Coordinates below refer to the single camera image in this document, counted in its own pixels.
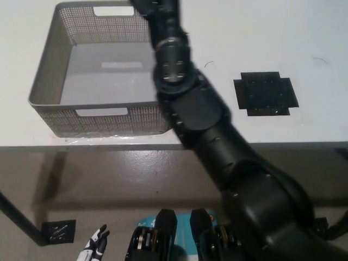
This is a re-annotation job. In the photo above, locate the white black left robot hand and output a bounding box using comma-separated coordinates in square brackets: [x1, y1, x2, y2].
[77, 224, 111, 261]

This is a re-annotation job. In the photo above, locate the black floor tape patch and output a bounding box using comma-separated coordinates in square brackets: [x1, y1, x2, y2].
[41, 219, 77, 244]

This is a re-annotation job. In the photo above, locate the grey perforated plastic basket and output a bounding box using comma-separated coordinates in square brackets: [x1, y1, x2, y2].
[27, 1, 172, 138]

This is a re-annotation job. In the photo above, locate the black cross-shaped holder pad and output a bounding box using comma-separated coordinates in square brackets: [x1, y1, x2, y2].
[233, 71, 300, 117]

